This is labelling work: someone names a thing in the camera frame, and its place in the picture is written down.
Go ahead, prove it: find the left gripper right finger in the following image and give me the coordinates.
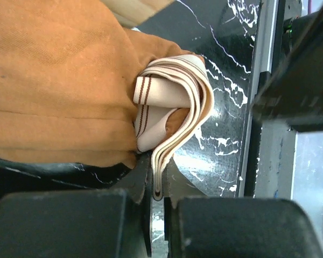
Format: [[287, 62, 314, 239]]
[[163, 158, 206, 209]]

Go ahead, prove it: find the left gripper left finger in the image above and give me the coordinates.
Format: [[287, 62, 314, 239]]
[[109, 154, 152, 204]]

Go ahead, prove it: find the brown boxer underwear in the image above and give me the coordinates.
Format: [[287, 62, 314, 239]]
[[0, 1, 214, 200]]

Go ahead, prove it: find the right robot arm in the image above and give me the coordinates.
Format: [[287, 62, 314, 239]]
[[251, 6, 323, 132]]

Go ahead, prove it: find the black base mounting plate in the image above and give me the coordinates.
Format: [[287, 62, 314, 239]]
[[238, 1, 301, 199]]

